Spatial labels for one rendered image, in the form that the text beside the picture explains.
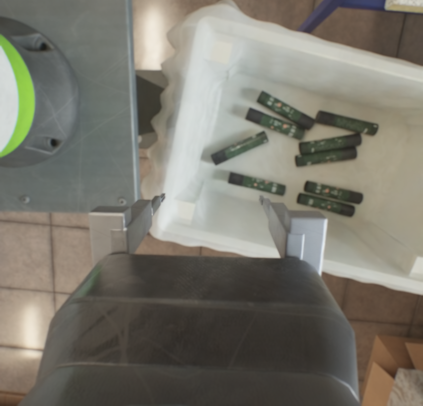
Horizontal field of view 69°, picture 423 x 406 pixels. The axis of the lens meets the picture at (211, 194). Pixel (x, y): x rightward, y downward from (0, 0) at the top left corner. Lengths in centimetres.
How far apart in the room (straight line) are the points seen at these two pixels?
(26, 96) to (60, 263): 132
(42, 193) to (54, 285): 128
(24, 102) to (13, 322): 163
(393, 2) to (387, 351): 141
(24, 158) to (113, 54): 14
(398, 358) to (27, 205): 154
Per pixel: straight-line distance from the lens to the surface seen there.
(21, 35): 36
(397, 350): 172
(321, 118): 81
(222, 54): 60
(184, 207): 62
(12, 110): 29
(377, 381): 163
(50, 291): 169
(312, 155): 82
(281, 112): 79
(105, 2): 37
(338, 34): 136
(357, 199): 88
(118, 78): 36
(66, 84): 35
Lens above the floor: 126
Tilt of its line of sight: 76 degrees down
